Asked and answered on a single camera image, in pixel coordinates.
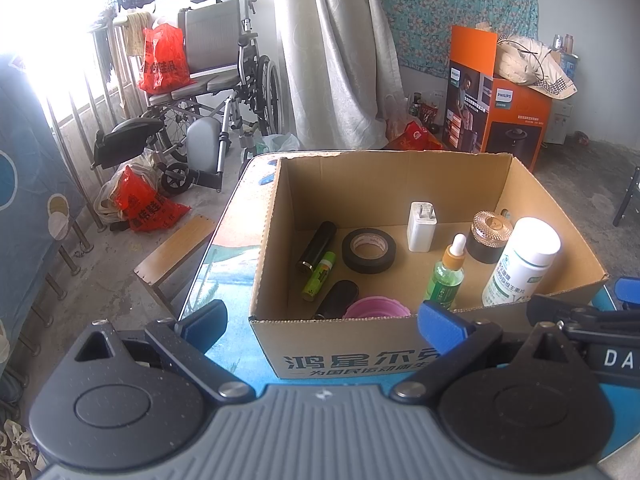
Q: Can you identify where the brown cardboard box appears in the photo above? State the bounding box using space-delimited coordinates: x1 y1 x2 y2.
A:
249 152 608 381

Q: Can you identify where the wooden bench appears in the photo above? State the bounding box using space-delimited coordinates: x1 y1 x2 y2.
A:
134 215 216 301

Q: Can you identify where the white plastic bag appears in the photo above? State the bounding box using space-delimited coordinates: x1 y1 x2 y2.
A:
94 152 166 228
255 132 301 156

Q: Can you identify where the red drink pack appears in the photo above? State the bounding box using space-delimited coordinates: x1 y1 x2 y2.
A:
422 91 447 126

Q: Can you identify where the gold-lidded round jar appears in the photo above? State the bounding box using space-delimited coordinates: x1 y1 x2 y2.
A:
469 210 516 265

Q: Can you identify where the metal railing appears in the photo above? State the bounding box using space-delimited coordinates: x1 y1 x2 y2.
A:
47 15 151 271

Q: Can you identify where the grey curtain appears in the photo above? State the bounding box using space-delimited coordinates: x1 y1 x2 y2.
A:
275 0 401 151

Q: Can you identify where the printed blue cloth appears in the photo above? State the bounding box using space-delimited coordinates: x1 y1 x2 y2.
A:
0 55 88 341

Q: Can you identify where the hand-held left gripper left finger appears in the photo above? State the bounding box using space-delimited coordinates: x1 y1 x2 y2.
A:
74 298 254 404

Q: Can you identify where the black tape roll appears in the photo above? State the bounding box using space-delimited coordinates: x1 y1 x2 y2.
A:
342 227 397 274

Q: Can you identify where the grey wheelchair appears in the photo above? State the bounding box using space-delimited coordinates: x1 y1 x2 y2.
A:
92 0 283 196

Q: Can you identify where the red plastic bag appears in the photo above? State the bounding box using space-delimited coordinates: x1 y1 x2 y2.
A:
137 24 191 95
114 165 192 233

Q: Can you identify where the black-framed bed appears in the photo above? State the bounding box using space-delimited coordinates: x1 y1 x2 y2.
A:
614 167 640 228

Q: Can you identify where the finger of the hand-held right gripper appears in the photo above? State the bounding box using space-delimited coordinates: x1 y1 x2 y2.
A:
614 275 640 307
527 293 627 334

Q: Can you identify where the black cylinder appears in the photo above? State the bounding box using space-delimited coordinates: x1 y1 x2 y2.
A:
297 221 337 272

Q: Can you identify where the white wall charger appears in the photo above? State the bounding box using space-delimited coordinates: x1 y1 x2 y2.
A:
406 201 438 252

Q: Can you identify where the pink collapsible cup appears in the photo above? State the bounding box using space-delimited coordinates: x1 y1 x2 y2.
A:
342 296 412 320

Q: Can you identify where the yellow towel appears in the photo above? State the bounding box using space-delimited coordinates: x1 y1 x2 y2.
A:
125 10 153 56

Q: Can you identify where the orange appliance box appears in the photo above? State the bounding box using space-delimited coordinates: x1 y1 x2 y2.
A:
445 25 553 171

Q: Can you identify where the green glue stick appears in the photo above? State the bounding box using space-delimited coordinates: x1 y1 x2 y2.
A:
301 251 336 302

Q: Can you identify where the white bottle green label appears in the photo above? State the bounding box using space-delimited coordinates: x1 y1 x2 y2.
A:
481 217 561 308

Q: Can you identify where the white water dispenser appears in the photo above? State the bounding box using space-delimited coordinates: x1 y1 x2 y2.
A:
545 35 581 146

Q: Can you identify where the red snack bag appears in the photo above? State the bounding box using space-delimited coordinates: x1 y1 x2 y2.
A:
385 121 443 152

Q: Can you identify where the green dropper bottle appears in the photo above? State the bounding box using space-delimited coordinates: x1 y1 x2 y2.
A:
425 233 466 311

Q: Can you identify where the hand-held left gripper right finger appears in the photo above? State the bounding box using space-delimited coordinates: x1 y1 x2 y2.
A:
389 299 584 404

